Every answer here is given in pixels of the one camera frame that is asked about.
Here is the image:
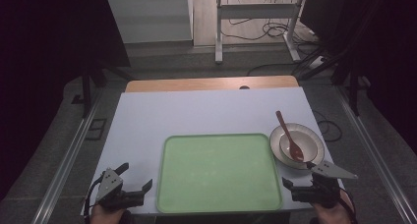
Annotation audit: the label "person's left hand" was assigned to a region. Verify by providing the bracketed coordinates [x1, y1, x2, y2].
[89, 203, 135, 224]

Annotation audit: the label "black floor frame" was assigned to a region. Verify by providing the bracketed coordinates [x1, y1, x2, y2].
[85, 118, 108, 141]

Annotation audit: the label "white metal stand frame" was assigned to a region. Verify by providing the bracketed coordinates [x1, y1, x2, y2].
[214, 0, 310, 65]

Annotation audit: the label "reddish brown spoon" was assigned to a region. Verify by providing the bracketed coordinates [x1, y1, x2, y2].
[275, 110, 305, 163]

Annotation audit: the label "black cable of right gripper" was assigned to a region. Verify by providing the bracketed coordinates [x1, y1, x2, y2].
[339, 188, 359, 224]

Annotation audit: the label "black metal stand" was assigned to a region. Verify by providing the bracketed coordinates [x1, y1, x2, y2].
[330, 63, 372, 117]
[71, 65, 134, 119]

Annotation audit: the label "white cabinet panel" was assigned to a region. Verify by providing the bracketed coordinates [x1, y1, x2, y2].
[107, 0, 195, 44]

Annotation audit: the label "aluminium rail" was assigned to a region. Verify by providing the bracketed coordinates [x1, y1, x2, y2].
[30, 87, 105, 224]
[336, 85, 417, 224]

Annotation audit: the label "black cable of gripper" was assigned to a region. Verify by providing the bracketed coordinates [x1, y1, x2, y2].
[339, 188, 359, 224]
[83, 176, 106, 224]

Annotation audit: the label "person's right hand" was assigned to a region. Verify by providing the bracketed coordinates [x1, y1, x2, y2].
[309, 188, 356, 224]

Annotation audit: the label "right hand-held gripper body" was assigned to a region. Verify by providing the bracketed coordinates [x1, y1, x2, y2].
[290, 160, 359, 209]

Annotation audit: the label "black cables on floor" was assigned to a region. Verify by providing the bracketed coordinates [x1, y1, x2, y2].
[219, 0, 324, 77]

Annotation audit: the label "green plastic tray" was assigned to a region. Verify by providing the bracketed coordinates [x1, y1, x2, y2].
[155, 133, 283, 215]

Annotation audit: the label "white bowl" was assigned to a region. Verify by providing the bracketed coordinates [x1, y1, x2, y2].
[278, 129, 320, 164]

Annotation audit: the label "white power strip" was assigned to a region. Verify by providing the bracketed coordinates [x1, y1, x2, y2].
[308, 55, 328, 71]

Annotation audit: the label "black looped cable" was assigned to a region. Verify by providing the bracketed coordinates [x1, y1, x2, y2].
[313, 109, 344, 143]

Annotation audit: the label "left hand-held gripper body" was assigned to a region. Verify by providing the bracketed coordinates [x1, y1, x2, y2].
[94, 167, 146, 212]

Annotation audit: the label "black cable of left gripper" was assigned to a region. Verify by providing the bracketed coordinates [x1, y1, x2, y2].
[83, 176, 106, 224]

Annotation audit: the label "white plate with dark rim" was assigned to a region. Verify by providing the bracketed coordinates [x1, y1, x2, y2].
[268, 122, 326, 171]

